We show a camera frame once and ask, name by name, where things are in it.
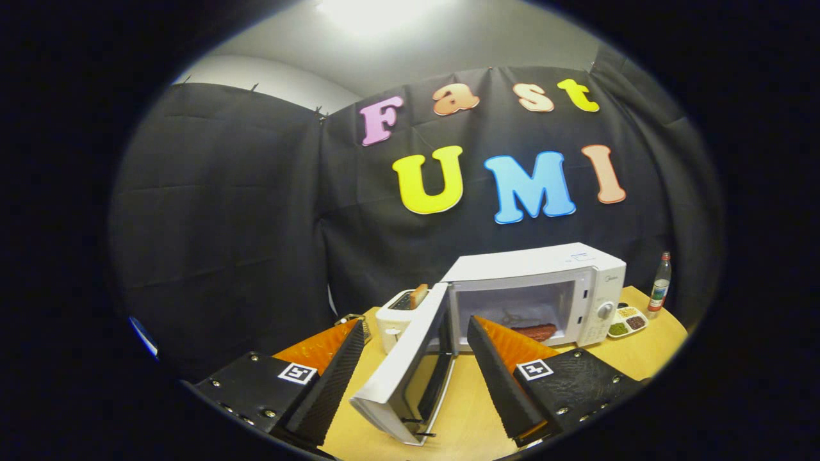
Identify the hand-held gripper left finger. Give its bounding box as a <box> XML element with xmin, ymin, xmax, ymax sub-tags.
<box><xmin>192</xmin><ymin>318</ymin><xmax>366</xmax><ymax>449</ymax></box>

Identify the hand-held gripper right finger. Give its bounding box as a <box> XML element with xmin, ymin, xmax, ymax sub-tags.
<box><xmin>466</xmin><ymin>315</ymin><xmax>644</xmax><ymax>448</ymax></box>

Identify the brown sausage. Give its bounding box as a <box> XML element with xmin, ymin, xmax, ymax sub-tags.
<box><xmin>509</xmin><ymin>323</ymin><xmax>558</xmax><ymax>342</ymax></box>

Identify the white toaster oven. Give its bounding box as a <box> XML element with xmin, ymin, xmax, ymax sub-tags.
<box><xmin>349</xmin><ymin>242</ymin><xmax>627</xmax><ymax>446</ymax></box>

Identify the cream bread toaster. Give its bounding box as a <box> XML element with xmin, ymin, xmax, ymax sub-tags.
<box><xmin>375</xmin><ymin>289</ymin><xmax>427</xmax><ymax>355</ymax></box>

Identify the white divided bean dish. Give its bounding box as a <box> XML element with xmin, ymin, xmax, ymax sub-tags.
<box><xmin>607</xmin><ymin>305</ymin><xmax>650</xmax><ymax>339</ymax></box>

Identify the clear plastic water bottle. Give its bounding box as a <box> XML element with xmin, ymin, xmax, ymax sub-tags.
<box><xmin>647</xmin><ymin>252</ymin><xmax>673</xmax><ymax>313</ymax></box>

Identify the large ceiling light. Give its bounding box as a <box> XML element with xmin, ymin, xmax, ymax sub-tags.
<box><xmin>317</xmin><ymin>0</ymin><xmax>449</xmax><ymax>36</ymax></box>

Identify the wire mesh basket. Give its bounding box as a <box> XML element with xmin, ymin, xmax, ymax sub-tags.
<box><xmin>334</xmin><ymin>312</ymin><xmax>372</xmax><ymax>346</ymax></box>

